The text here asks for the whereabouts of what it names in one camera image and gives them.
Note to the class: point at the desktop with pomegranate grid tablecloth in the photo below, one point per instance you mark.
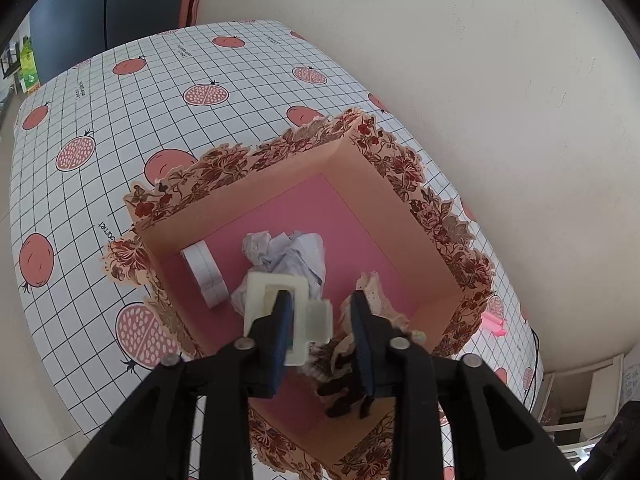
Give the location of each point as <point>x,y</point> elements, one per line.
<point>100,110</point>

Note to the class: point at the dark blue cabinet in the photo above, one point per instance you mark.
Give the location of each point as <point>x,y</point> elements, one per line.
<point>115,0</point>

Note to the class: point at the white tape roll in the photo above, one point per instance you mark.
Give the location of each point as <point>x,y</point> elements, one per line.
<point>202,272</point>

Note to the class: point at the white paper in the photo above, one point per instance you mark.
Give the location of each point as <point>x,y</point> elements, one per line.
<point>295,260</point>

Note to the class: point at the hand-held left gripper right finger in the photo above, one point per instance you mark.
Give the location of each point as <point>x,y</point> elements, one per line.
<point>362,345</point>

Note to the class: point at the white shelf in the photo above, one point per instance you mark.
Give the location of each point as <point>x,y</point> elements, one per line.
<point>600,385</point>

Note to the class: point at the green bottle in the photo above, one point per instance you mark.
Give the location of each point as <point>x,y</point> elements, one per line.
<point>29,67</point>

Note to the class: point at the pink perforated plastic tube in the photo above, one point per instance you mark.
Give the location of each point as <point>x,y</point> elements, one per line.
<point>494,324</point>

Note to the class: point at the floral paper box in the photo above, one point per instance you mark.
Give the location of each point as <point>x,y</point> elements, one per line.
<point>390,200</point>

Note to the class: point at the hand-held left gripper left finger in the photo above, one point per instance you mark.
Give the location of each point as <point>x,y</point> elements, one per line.
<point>281,345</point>

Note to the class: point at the beige lace piece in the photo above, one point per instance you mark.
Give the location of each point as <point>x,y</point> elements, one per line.
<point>375,295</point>

